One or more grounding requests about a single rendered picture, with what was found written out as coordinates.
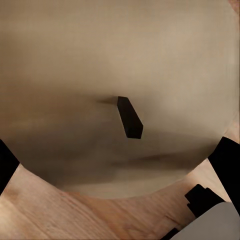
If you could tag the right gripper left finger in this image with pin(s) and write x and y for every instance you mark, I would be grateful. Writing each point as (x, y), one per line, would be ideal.
(8, 165)

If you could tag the pillar candle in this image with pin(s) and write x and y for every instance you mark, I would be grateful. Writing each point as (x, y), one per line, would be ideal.
(115, 99)

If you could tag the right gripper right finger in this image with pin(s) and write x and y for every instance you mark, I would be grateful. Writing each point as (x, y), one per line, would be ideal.
(226, 163)

